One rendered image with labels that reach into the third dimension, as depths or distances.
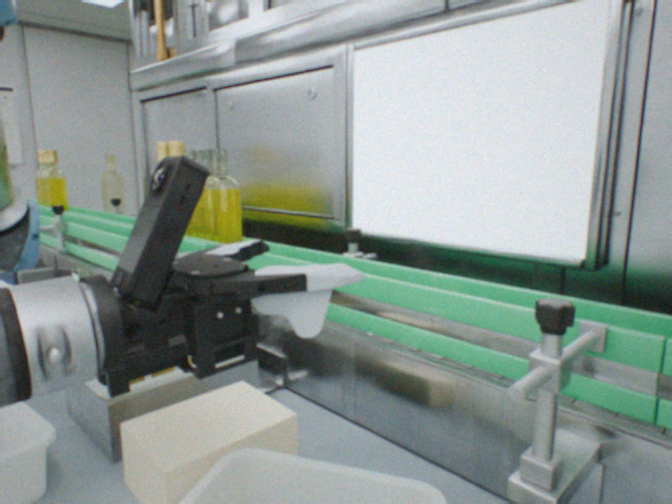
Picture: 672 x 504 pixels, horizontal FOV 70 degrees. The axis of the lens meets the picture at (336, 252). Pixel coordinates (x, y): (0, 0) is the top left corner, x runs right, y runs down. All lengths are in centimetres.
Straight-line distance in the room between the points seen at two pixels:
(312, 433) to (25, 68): 658
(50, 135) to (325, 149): 620
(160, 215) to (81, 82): 682
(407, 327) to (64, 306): 41
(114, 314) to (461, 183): 54
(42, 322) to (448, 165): 58
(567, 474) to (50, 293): 42
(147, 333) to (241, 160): 80
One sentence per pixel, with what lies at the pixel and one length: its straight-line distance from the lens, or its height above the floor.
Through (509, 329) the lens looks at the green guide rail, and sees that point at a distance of 55.
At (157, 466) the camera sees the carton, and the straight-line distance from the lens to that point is 54.
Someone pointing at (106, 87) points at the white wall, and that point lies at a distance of 728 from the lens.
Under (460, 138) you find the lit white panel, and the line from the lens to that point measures 75.
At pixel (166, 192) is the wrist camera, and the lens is 37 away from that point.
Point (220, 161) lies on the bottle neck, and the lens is 97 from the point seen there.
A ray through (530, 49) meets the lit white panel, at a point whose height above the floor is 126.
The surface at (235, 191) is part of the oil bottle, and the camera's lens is 97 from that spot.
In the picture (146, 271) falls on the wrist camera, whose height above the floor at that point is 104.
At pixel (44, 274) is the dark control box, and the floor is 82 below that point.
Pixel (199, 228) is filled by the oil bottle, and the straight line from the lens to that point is 102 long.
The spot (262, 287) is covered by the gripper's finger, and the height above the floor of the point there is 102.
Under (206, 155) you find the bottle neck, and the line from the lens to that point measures 102.
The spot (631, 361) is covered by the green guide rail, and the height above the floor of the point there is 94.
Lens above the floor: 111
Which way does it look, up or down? 10 degrees down
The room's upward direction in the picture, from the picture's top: straight up
